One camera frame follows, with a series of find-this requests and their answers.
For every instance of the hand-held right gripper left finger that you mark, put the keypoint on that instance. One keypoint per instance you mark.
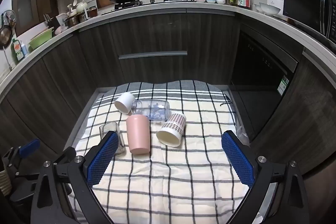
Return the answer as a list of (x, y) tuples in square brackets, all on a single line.
[(102, 158)]

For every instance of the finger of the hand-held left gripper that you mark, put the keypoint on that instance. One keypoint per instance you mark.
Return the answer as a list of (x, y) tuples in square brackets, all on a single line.
[(29, 148)]

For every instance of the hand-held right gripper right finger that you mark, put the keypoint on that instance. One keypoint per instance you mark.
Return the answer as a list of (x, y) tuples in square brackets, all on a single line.
[(237, 158)]

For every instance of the clear glass cup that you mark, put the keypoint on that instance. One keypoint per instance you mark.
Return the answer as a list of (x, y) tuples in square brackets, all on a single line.
[(106, 127)]

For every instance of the pink cup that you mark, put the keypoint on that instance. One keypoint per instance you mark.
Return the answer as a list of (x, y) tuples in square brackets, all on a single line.
[(137, 134)]

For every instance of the white cup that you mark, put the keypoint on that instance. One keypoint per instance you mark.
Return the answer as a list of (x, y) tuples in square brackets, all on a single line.
[(125, 101)]

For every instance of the brown checked cup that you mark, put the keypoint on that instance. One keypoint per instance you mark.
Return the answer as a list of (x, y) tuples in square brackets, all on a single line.
[(175, 121)]

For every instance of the clear glass jar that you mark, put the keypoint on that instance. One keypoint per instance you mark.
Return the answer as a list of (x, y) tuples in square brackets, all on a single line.
[(151, 108)]

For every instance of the checked white cloth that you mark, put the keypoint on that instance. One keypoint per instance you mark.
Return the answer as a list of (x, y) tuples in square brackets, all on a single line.
[(170, 179)]

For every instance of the black built-in dishwasher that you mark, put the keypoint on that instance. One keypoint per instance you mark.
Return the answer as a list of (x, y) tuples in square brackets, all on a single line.
[(260, 69)]

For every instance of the green dish soap bottle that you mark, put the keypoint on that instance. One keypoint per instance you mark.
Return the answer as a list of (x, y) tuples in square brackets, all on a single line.
[(17, 50)]

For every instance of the white and blue bottle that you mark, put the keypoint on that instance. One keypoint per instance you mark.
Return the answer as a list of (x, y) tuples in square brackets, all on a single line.
[(24, 49)]

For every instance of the green plastic basin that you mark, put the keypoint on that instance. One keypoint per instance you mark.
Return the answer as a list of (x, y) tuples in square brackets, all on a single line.
[(42, 39)]

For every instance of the hanging frying pan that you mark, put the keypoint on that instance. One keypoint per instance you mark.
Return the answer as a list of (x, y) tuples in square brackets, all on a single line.
[(4, 33)]

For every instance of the white jug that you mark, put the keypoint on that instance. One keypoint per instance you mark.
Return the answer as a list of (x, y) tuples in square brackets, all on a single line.
[(60, 20)]

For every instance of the steel pot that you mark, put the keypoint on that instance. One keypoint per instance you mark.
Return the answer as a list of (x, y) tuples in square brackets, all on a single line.
[(71, 20), (82, 17)]

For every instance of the white teapot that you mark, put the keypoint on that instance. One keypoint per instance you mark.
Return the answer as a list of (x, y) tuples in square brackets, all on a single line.
[(82, 6)]

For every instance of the small white bowl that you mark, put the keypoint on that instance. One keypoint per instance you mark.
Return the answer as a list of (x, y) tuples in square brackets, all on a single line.
[(257, 7)]

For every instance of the large white bowl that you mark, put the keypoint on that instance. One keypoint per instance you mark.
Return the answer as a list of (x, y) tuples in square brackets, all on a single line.
[(270, 8)]

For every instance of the white rice cooker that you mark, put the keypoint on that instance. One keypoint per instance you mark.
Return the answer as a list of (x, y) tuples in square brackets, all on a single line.
[(275, 2)]

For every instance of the black gas hob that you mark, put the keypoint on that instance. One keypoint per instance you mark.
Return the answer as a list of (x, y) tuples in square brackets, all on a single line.
[(147, 3)]

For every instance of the black microwave oven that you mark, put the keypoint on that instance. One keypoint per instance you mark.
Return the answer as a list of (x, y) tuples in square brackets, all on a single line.
[(304, 6)]

